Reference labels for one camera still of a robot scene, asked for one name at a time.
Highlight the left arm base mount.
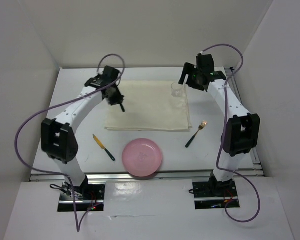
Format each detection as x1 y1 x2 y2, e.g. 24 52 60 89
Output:
49 182 106 213

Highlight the gold spoon green handle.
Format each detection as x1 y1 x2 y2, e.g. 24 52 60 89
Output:
119 103 126 113

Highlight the gold fork green handle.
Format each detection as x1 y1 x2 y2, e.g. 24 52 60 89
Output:
185 121 208 148

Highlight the gold knife green handle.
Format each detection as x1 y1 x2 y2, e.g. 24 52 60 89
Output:
92 134 116 162

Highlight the aluminium rail frame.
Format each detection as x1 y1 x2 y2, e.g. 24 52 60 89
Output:
33 67 260 184

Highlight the pink plastic plate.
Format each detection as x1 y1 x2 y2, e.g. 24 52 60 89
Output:
121 138 163 178

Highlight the clear plastic cup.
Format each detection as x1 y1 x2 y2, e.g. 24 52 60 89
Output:
171 82 184 98

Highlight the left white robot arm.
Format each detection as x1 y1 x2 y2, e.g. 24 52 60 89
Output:
41 66 125 200

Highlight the cream cloth placemat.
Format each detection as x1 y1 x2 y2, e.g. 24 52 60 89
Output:
104 80 192 132

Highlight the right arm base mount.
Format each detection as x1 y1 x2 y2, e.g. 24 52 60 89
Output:
188 181 240 210

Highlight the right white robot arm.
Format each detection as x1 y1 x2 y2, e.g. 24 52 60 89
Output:
178 54 261 197

